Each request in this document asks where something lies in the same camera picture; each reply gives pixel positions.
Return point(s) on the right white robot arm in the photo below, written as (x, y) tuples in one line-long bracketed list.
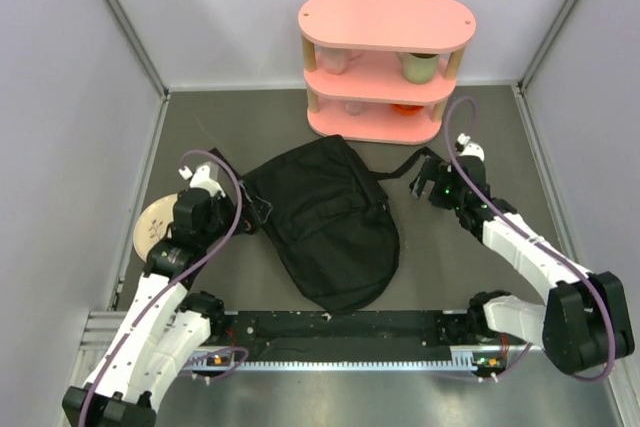
[(583, 321)]

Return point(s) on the pink mug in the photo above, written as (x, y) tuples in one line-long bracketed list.
[(337, 60)]

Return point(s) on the black student backpack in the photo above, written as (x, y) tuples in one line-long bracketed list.
[(331, 223)]

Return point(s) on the pink three-tier shelf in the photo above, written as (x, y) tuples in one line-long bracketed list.
[(381, 28)]

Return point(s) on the orange bowl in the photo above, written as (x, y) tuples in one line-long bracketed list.
[(407, 110)]

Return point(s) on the green mug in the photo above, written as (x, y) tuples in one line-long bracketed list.
[(418, 68)]

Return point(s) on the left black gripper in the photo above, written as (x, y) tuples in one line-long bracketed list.
[(254, 212)]

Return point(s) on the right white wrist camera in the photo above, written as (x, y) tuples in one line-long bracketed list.
[(466, 147)]

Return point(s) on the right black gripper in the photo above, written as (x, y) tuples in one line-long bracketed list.
[(435, 171)]

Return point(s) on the cream floral plate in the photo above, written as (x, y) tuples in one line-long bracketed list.
[(152, 225)]

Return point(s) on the grey cable duct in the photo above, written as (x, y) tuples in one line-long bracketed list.
[(213, 361)]

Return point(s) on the clear glass cup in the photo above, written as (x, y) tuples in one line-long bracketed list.
[(355, 108)]

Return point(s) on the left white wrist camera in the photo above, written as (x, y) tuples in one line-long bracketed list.
[(203, 177)]

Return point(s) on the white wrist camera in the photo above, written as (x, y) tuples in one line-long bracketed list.
[(466, 147), (203, 177)]

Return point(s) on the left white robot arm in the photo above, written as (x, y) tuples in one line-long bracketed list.
[(166, 322)]

